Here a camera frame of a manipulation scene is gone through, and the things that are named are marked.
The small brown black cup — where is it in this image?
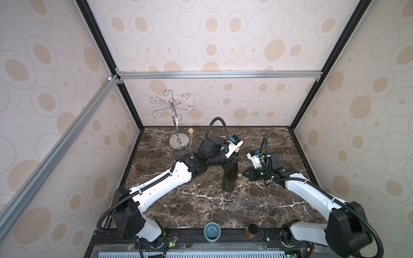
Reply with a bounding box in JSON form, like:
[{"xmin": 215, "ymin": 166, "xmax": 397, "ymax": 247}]
[{"xmin": 244, "ymin": 224, "xmax": 259, "ymax": 240}]

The left diagonal aluminium rail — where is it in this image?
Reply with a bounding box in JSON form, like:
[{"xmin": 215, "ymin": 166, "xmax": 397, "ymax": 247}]
[{"xmin": 1, "ymin": 74, "xmax": 120, "ymax": 241}]

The chrome glass holder stand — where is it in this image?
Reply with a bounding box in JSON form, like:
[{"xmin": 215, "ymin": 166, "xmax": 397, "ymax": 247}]
[{"xmin": 149, "ymin": 90, "xmax": 195, "ymax": 150}]

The tall clear corked bottle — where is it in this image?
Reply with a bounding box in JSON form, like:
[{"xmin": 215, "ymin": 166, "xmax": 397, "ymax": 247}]
[{"xmin": 188, "ymin": 128, "xmax": 195, "ymax": 146}]

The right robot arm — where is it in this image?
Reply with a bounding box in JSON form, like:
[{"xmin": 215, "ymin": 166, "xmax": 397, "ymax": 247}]
[{"xmin": 243, "ymin": 137, "xmax": 385, "ymax": 258}]

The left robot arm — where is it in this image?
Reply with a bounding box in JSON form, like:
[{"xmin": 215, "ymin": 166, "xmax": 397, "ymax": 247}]
[{"xmin": 96, "ymin": 132, "xmax": 243, "ymax": 243}]

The dark green wine bottle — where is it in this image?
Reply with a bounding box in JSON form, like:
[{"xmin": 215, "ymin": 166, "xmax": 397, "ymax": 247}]
[{"xmin": 221, "ymin": 147, "xmax": 240, "ymax": 192}]

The blue grey ceramic cup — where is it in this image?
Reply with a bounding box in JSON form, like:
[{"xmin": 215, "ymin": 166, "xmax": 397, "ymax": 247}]
[{"xmin": 203, "ymin": 222, "xmax": 221, "ymax": 244}]

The horizontal aluminium rail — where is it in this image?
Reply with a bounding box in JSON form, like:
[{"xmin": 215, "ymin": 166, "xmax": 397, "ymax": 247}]
[{"xmin": 119, "ymin": 70, "xmax": 323, "ymax": 80}]

